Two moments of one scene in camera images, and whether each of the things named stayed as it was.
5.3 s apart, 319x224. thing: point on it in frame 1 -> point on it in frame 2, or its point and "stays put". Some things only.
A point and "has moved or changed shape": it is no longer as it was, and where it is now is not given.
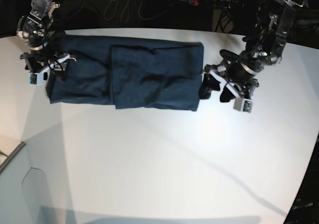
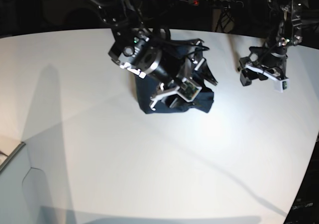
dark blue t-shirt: (128, 73) has moved or changed shape
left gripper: (39, 60) -> (195, 61)
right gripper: (214, 75) -> (274, 63)
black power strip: (215, 3) stays put
